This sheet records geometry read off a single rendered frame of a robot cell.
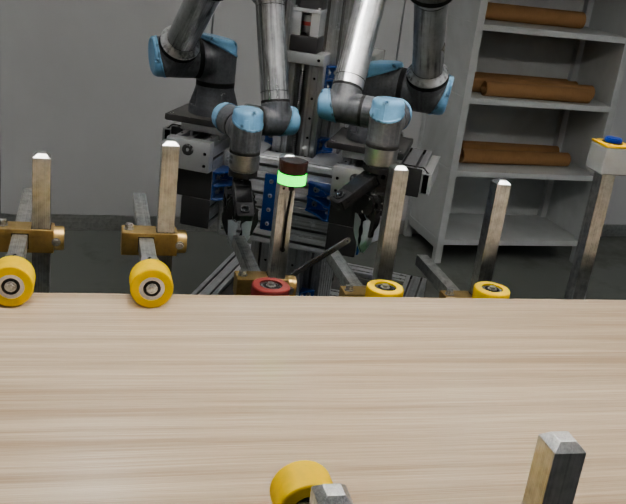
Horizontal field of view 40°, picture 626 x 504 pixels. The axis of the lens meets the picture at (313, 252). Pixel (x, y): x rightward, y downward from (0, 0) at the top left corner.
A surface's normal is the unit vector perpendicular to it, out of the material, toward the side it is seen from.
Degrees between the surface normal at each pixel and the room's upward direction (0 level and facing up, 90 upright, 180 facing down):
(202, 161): 90
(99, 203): 90
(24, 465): 0
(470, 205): 90
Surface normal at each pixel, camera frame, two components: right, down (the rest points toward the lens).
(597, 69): -0.95, 0.00
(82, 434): 0.11, -0.93
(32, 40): 0.28, 0.37
